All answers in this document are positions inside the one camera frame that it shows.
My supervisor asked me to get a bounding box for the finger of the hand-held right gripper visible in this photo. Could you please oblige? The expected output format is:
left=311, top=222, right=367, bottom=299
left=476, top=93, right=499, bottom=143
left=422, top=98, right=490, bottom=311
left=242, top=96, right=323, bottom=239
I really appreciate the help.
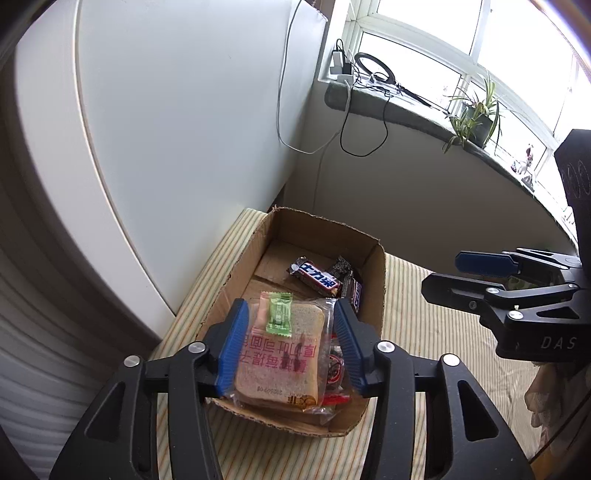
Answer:
left=455, top=248, right=583, bottom=280
left=421, top=272, right=578, bottom=337

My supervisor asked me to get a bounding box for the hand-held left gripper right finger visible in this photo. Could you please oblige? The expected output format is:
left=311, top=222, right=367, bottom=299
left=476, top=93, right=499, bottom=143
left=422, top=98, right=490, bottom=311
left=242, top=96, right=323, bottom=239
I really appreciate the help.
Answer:
left=332, top=298, right=532, bottom=480

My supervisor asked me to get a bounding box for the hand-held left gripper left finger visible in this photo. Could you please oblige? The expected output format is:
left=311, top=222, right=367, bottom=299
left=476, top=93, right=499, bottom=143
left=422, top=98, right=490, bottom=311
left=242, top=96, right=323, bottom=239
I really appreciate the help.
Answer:
left=48, top=298, right=251, bottom=480

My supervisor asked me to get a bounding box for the red clear date snack packet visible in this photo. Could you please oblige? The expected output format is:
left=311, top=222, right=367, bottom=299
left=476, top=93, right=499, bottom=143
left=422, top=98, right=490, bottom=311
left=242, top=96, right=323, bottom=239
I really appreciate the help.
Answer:
left=318, top=335, right=358, bottom=409

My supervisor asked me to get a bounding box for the sliced bread packet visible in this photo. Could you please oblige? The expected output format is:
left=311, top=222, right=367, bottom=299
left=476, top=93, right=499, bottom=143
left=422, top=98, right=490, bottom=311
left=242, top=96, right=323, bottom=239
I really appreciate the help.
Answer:
left=228, top=298, right=335, bottom=414

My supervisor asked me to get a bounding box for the small brown chocolate bar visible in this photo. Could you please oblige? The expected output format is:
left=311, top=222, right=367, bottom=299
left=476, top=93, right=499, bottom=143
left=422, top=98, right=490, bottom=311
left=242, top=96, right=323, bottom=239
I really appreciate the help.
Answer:
left=339, top=277, right=364, bottom=312

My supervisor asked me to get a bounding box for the green candy packet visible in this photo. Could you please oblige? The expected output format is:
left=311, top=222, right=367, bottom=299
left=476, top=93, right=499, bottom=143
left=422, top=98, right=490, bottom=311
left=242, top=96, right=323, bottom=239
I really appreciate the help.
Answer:
left=259, top=291, right=295, bottom=334

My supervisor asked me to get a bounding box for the brown cardboard box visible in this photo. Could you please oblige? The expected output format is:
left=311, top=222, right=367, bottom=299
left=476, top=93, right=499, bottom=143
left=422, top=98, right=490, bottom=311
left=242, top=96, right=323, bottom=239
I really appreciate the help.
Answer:
left=196, top=207, right=386, bottom=437

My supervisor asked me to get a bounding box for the large brown chocolate bar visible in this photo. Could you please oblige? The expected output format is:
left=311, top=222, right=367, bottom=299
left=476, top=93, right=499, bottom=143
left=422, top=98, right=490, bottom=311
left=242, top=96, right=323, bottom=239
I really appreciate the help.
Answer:
left=288, top=255, right=342, bottom=298

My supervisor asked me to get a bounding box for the dark speckled snack packet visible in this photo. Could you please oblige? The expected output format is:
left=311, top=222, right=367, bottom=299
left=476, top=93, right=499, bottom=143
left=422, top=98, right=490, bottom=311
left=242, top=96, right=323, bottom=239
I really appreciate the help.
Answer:
left=325, top=255, right=356, bottom=280

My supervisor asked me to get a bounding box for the beige cloth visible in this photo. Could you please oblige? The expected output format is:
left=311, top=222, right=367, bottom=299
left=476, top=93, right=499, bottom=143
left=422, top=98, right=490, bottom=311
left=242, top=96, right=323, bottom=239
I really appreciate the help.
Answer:
left=524, top=362, right=557, bottom=428

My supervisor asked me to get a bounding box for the white pink figurine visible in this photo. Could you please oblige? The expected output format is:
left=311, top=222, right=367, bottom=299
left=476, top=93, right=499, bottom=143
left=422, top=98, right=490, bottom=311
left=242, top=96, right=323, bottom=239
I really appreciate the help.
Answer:
left=510, top=144, right=536, bottom=185

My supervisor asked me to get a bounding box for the potted spider plant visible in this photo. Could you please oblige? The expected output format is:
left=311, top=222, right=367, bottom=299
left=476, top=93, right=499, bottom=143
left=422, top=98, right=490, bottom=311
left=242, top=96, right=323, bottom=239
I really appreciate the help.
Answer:
left=442, top=69, right=504, bottom=155

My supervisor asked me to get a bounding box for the grey stone windowsill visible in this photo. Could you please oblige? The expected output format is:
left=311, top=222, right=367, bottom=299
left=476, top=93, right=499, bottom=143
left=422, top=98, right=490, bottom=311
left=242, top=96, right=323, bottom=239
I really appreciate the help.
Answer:
left=323, top=78, right=578, bottom=250

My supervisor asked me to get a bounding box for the white ribbed panel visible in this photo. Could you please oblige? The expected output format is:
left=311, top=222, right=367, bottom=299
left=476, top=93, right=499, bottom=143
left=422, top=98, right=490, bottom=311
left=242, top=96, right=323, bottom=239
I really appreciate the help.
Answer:
left=0, top=175, right=162, bottom=480

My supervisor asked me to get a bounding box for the white cabinet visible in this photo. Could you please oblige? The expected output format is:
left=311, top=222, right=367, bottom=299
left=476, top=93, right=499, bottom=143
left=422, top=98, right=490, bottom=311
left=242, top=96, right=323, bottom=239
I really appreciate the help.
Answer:
left=14, top=0, right=331, bottom=344

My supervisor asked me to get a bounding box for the white power strip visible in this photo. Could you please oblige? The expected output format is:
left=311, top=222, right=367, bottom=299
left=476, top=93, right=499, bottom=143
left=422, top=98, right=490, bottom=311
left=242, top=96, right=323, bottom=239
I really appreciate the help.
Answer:
left=329, top=39, right=358, bottom=86

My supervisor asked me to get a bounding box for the black cable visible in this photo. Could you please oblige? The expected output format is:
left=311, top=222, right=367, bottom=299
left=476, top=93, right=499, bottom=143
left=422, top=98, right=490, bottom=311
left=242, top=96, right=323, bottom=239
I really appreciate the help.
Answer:
left=339, top=83, right=393, bottom=157

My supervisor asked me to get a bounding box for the black ring light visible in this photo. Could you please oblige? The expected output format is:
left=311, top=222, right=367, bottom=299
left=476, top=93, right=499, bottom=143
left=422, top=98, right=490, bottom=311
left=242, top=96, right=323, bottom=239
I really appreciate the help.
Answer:
left=353, top=52, right=435, bottom=109

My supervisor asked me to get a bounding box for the white window frame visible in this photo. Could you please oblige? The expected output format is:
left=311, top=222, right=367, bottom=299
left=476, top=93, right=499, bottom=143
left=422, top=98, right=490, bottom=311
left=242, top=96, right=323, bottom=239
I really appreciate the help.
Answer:
left=318, top=0, right=591, bottom=195

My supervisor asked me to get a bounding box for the white cable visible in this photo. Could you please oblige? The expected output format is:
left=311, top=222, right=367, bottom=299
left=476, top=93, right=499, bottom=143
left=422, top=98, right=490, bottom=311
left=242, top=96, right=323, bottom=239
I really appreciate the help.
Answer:
left=276, top=0, right=352, bottom=155

